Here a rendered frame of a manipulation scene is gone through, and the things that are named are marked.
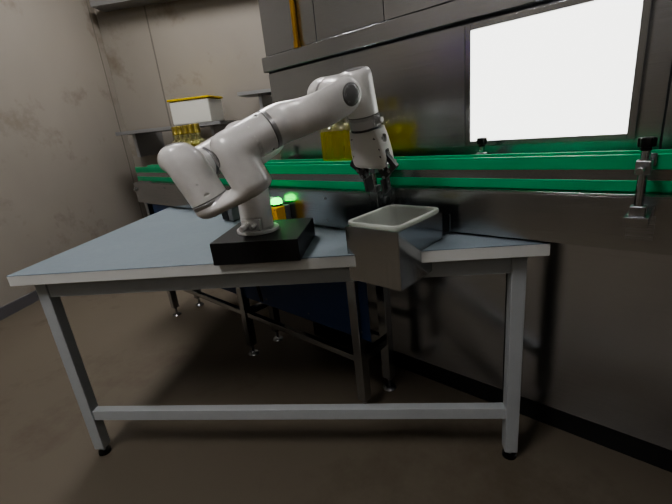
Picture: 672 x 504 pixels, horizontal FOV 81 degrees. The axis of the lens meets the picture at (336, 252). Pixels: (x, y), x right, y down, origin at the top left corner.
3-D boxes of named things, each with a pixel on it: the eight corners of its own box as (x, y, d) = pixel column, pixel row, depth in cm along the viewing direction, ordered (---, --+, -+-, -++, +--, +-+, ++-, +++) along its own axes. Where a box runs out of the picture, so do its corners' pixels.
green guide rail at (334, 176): (371, 189, 123) (370, 163, 121) (370, 190, 122) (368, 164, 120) (139, 180, 238) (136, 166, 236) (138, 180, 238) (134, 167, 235)
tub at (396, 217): (443, 236, 113) (442, 207, 110) (399, 261, 97) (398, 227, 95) (392, 230, 124) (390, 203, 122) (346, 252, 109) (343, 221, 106)
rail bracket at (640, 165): (653, 238, 86) (669, 131, 79) (643, 262, 75) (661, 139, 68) (626, 235, 89) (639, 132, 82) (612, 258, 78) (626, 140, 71)
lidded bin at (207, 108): (227, 121, 403) (223, 96, 395) (213, 121, 369) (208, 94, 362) (188, 125, 408) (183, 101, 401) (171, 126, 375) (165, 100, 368)
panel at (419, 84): (635, 138, 98) (656, -20, 88) (634, 139, 96) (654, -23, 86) (355, 150, 158) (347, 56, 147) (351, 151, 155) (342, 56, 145)
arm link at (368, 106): (320, 81, 83) (299, 82, 90) (332, 131, 88) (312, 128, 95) (376, 61, 88) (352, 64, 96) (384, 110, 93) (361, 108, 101)
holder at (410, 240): (451, 233, 117) (451, 207, 114) (399, 262, 98) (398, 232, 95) (402, 227, 128) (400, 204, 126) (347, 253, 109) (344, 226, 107)
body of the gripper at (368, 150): (390, 116, 95) (398, 160, 101) (357, 118, 101) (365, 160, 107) (373, 126, 90) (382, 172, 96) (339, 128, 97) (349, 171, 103)
